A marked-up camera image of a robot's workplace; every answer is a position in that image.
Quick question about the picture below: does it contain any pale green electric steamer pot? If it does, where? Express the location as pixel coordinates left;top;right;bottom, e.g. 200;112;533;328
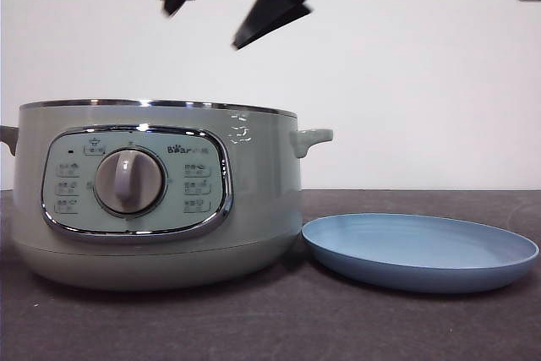
0;99;335;293

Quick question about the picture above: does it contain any blue round plate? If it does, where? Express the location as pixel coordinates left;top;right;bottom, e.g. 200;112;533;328
301;212;541;294

